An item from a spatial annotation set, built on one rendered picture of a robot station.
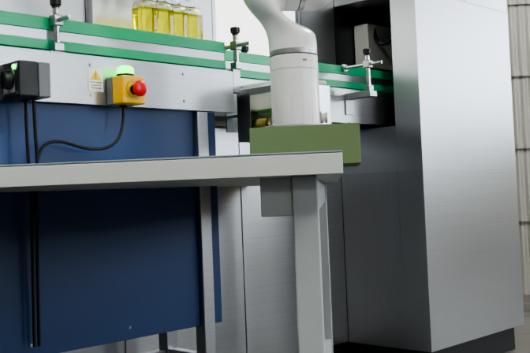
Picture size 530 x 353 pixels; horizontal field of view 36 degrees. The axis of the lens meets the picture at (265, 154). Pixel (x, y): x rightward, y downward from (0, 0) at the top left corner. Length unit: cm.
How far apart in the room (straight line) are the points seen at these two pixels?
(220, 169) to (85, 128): 88
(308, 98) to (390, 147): 112
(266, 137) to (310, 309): 69
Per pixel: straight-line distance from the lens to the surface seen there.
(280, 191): 128
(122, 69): 208
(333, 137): 189
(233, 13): 284
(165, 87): 222
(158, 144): 221
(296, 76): 199
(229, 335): 279
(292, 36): 201
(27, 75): 190
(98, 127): 211
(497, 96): 351
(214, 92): 234
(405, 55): 306
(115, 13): 251
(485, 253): 336
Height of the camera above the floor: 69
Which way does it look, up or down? 3 degrees up
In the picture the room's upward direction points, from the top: 2 degrees counter-clockwise
